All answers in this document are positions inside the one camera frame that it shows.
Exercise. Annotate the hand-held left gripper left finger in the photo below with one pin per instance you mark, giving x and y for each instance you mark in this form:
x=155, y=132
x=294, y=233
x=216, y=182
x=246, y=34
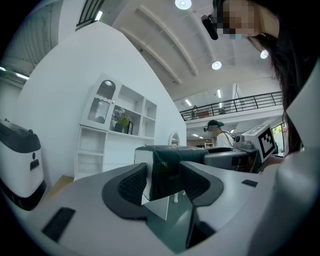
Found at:
x=75, y=215

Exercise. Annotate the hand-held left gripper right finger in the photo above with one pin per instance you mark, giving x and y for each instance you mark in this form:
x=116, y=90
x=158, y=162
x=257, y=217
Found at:
x=225, y=205

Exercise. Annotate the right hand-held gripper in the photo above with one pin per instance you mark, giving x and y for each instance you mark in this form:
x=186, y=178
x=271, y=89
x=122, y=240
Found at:
x=257, y=140

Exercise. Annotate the green tissues pack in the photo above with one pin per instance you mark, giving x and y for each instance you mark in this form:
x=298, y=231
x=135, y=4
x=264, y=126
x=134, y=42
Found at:
x=167, y=162

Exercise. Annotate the person's right forearm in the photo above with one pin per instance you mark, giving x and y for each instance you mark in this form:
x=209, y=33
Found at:
x=272, y=161

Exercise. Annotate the black balcony railing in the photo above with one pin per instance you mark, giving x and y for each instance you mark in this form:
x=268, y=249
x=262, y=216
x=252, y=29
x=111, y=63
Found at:
x=232, y=103

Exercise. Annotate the white shelf cabinet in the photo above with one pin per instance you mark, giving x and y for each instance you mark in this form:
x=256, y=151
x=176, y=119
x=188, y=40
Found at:
x=92, y=145

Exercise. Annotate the white black service robot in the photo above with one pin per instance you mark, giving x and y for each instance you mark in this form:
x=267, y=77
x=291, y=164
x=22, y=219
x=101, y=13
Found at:
x=20, y=165

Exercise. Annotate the round ceiling lamp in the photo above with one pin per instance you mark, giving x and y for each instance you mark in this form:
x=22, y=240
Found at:
x=264, y=54
x=183, y=3
x=216, y=65

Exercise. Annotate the black square vase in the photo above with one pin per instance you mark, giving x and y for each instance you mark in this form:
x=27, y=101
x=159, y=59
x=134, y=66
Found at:
x=119, y=127

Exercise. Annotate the black framed leaf picture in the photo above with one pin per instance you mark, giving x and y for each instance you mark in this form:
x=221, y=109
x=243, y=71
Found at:
x=130, y=128

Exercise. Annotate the ribbed glass cabinet door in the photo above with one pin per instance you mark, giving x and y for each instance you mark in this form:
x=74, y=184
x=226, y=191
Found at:
x=98, y=111

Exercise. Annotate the green leafy plant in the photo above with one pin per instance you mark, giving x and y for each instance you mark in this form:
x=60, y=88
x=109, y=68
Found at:
x=123, y=120

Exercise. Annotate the blue artificial flowers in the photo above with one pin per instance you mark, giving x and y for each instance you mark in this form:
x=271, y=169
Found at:
x=117, y=113

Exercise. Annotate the person's head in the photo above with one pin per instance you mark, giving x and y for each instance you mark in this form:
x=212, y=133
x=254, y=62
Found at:
x=250, y=17

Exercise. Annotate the black head-mounted camera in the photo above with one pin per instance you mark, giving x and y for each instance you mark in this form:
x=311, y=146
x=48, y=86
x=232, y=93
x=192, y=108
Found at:
x=209, y=25

